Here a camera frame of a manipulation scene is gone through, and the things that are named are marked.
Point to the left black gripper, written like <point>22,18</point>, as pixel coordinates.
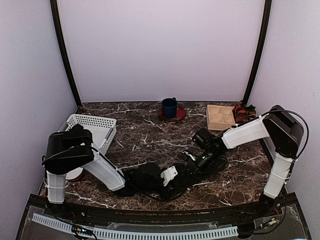
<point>168,193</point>

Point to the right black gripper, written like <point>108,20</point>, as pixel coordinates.
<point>201,172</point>

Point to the black necktie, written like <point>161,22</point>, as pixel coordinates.
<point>195,174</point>

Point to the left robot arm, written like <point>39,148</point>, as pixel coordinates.
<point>74,148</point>

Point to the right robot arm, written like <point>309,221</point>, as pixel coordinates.
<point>278,124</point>

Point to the wooden compartment box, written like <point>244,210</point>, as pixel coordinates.
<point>219,118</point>

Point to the red saucer plate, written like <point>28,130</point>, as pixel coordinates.
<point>180,114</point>

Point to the red patterned rolled tie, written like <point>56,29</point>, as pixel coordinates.
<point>241,113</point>

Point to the dark blue mug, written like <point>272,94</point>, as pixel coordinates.
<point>169,107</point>

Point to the brown patterned rolled tie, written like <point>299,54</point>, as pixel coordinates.
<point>251,112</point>

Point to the white plastic basket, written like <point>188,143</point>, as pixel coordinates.
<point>97,133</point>

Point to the white red bowl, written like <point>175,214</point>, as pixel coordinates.
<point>74,174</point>

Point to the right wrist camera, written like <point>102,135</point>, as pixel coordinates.
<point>188,156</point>

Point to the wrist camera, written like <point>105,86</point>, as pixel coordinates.
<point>173,175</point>
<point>188,156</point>

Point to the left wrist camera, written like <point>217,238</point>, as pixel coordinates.
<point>173,175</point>

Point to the white slotted cable duct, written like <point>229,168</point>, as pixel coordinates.
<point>100,233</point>

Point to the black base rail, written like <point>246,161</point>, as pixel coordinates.
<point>223,215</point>

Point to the right black frame post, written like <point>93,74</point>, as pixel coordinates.
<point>259,51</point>

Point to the black frame post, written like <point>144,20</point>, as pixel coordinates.
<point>259,51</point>
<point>63,51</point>

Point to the left black frame post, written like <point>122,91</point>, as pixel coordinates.
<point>63,51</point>

